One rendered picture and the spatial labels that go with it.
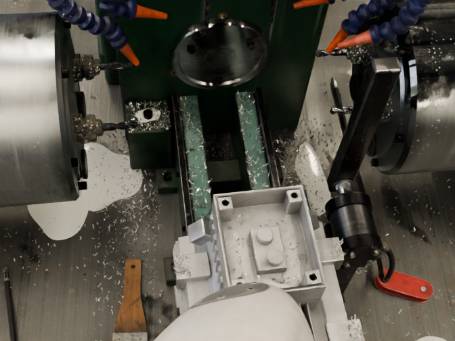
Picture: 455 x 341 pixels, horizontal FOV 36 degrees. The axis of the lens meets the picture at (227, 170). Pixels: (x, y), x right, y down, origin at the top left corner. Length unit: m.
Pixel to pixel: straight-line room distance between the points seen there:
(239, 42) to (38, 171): 0.35
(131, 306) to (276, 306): 0.72
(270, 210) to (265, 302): 0.43
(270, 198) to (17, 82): 0.32
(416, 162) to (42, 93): 0.48
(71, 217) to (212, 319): 0.82
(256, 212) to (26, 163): 0.28
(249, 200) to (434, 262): 0.47
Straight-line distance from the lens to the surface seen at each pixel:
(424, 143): 0.93
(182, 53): 1.02
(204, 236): 0.79
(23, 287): 1.10
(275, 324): 0.33
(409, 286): 1.12
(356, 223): 0.88
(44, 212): 1.15
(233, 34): 1.00
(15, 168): 0.86
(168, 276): 1.06
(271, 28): 1.02
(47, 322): 1.08
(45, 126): 0.83
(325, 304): 0.80
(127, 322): 1.05
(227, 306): 0.35
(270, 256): 0.74
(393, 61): 0.76
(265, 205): 0.79
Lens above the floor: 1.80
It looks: 59 degrees down
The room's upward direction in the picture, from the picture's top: 7 degrees clockwise
